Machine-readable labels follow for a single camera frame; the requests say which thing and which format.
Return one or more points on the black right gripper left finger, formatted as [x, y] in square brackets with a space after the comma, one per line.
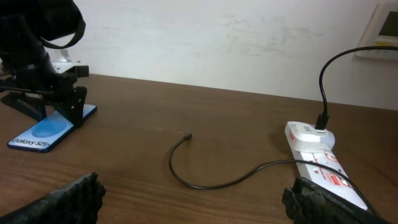
[77, 202]

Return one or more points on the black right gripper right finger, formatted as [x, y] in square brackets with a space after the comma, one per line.
[309, 203]

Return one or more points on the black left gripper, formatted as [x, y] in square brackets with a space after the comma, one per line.
[33, 80]

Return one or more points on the blue Galaxy smartphone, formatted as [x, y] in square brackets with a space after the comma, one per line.
[43, 136]

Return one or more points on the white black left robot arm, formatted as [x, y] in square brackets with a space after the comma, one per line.
[28, 29]

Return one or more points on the white USB charger adapter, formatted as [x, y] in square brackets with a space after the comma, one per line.
[306, 132]

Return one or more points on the white power strip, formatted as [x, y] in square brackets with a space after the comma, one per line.
[322, 153]

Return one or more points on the white wall thermostat panel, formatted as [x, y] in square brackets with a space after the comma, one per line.
[381, 31]

